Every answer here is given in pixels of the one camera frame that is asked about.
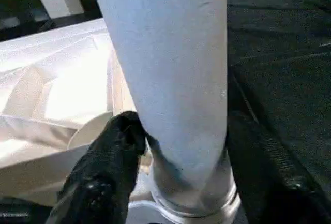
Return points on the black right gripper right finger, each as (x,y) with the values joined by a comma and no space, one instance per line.
(271,182)

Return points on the white plastic table top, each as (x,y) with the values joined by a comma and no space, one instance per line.
(51,79)

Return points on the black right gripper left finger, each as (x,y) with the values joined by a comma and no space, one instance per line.
(103,172)

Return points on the black work mat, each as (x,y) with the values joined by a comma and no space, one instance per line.
(279,53)

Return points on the white plastic table leg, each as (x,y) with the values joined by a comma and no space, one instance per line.
(168,66)

